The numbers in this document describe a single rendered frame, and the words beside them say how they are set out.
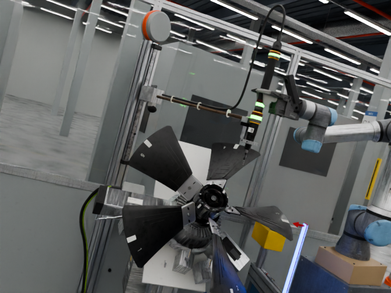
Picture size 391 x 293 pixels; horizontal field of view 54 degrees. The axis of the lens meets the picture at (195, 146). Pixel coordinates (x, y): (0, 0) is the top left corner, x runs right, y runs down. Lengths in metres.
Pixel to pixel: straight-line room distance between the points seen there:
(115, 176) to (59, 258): 0.59
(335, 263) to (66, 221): 1.38
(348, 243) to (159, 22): 1.37
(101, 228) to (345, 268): 1.17
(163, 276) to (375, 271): 0.91
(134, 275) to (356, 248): 1.00
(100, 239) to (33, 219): 0.38
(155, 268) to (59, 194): 0.81
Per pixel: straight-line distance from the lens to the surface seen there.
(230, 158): 1.64
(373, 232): 1.72
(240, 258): 1.58
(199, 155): 1.87
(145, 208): 1.35
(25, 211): 2.22
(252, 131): 1.48
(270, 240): 1.90
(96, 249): 2.10
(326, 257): 1.88
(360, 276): 1.83
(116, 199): 1.51
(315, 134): 1.59
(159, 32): 1.99
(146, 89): 1.89
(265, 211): 1.63
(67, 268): 2.31
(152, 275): 1.57
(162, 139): 1.52
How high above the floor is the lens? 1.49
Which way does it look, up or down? 4 degrees down
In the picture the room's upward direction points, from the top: 16 degrees clockwise
